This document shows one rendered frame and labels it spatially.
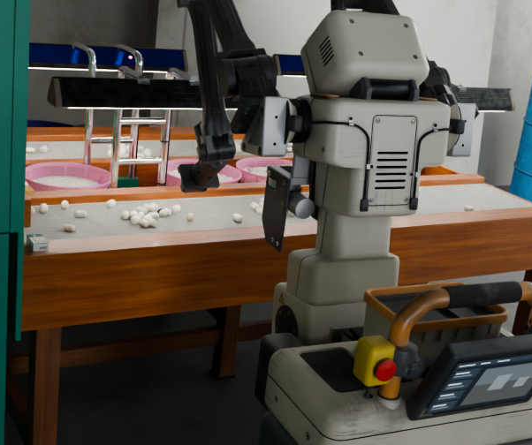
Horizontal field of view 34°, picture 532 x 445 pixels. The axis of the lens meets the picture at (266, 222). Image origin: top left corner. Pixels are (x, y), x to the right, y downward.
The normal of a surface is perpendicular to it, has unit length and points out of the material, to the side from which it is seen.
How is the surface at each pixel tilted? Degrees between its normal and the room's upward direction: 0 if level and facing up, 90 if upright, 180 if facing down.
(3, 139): 90
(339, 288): 82
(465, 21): 83
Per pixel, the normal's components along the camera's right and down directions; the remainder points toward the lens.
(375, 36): 0.39, -0.39
